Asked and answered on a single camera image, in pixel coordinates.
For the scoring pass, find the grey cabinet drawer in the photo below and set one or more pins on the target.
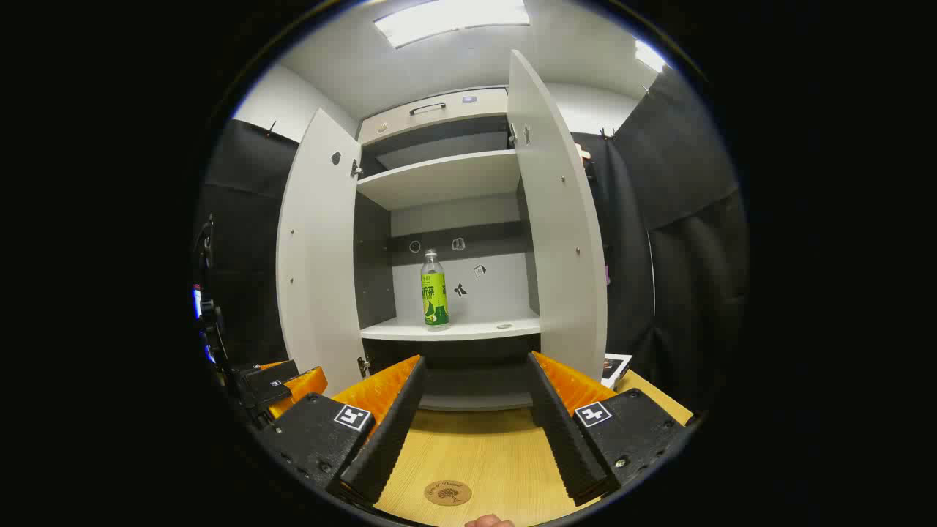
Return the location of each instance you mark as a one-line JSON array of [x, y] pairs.
[[439, 121]]

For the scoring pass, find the grey cabinet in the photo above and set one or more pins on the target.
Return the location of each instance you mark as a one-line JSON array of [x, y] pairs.
[[439, 179]]

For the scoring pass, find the grey cabinet door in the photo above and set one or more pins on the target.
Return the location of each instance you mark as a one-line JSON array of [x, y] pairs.
[[560, 219], [318, 256]]

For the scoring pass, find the book with photo cover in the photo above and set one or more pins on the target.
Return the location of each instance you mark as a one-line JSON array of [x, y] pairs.
[[615, 368]]

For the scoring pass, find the round cork coaster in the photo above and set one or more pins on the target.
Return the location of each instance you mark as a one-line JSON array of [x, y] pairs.
[[448, 492]]

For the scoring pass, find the small ceiling light panel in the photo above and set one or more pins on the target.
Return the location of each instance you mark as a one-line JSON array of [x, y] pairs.
[[648, 55]]

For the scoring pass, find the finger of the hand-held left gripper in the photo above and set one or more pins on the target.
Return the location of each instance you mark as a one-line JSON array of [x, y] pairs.
[[271, 384]]

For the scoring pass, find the green label drink bottle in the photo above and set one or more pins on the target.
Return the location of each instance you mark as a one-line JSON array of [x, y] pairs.
[[434, 293]]

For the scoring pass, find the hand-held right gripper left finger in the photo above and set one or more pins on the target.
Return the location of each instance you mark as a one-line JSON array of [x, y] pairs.
[[392, 432]]

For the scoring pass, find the long ceiling light panel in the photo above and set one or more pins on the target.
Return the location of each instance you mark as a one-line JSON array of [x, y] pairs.
[[450, 18]]

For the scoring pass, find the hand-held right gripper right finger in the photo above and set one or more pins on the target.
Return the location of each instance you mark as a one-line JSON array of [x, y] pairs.
[[560, 432]]

